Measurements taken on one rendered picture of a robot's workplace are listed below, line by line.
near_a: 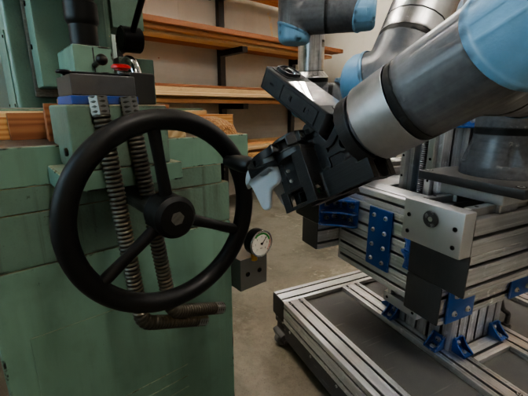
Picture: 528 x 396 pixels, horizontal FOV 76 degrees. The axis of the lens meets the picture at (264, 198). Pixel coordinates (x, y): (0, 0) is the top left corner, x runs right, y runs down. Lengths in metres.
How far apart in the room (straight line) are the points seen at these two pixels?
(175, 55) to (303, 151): 3.11
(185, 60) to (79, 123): 2.97
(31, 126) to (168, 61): 2.70
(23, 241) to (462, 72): 0.60
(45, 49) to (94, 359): 0.62
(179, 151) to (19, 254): 0.31
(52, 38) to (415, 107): 0.75
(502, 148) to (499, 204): 0.11
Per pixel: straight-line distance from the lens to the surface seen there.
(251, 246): 0.75
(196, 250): 0.75
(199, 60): 3.54
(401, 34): 0.44
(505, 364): 1.35
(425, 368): 1.22
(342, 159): 0.35
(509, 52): 0.27
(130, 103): 0.53
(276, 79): 0.39
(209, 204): 0.73
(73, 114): 0.52
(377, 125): 0.30
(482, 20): 0.27
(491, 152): 0.82
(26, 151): 0.61
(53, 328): 0.71
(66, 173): 0.44
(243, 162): 0.46
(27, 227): 0.63
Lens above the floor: 0.95
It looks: 15 degrees down
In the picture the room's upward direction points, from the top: straight up
